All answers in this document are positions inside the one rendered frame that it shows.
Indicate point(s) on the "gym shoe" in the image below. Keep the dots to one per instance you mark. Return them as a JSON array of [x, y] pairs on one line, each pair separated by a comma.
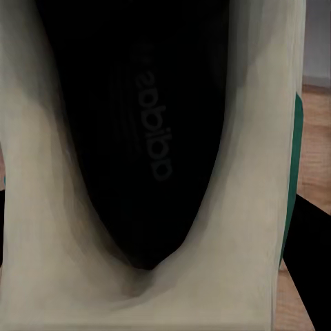
[[152, 155]]

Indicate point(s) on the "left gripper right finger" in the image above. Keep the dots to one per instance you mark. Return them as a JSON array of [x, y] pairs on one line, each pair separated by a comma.
[[307, 255]]

